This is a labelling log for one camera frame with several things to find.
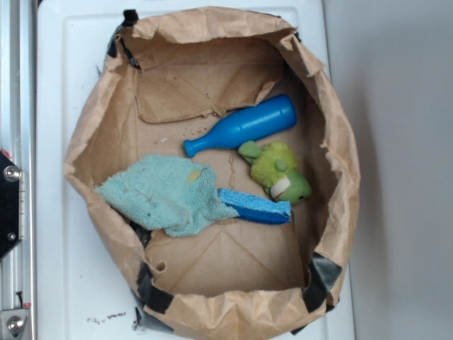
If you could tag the blue plastic bottle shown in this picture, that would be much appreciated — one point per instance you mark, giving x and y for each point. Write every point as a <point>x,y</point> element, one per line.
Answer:
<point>249,124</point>

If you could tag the blue sponge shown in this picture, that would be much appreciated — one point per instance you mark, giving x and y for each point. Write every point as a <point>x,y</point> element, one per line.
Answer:
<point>256,209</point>

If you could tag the green plush toy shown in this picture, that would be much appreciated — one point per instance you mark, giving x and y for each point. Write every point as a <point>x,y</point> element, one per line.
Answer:
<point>274,167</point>

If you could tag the light blue terry cloth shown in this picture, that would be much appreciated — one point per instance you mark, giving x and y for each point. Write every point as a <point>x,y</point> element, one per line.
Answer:
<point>167,193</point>

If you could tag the brown paper bag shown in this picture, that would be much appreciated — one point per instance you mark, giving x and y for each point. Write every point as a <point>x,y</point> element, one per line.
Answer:
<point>169,77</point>

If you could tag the white plastic tray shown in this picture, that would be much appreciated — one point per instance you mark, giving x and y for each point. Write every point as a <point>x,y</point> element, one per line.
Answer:
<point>81,292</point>

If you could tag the black metal bracket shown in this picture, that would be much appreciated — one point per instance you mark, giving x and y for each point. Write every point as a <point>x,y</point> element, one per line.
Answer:
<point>11,233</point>

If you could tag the aluminium frame rail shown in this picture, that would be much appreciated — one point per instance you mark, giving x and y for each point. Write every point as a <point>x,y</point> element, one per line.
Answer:
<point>18,109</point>

